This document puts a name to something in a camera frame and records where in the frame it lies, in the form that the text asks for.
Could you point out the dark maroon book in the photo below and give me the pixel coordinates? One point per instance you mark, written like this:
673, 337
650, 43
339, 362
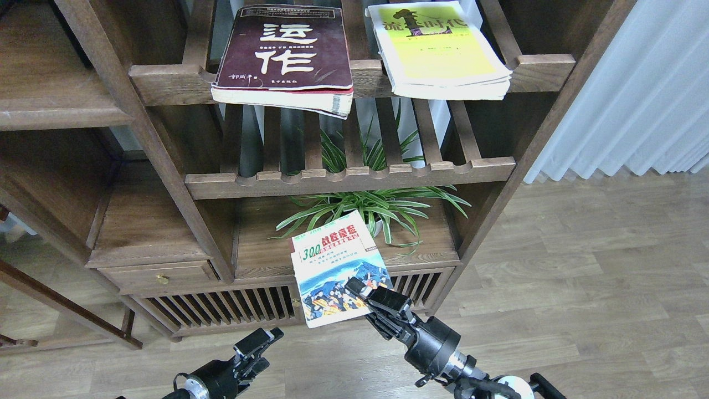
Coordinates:
287, 56

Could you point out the white book with colourful picture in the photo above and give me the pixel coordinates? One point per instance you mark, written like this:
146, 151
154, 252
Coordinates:
324, 259

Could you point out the white pleated curtain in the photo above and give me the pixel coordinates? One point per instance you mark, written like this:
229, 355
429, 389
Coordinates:
645, 107

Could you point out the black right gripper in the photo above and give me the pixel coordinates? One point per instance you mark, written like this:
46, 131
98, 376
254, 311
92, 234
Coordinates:
432, 347

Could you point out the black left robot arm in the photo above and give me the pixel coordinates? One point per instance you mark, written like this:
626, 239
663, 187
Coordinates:
177, 394

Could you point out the dark wooden bookshelf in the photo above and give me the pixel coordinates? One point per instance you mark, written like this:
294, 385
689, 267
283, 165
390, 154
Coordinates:
114, 151

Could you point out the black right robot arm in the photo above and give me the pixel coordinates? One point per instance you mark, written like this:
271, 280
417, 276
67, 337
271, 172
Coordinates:
474, 383

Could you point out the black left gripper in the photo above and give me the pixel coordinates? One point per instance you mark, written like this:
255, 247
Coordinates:
229, 379

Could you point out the dark wooden side frame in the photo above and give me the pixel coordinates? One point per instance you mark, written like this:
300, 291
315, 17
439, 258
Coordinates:
104, 332

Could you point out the yellow green book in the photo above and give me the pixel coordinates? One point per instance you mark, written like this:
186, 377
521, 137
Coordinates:
432, 51

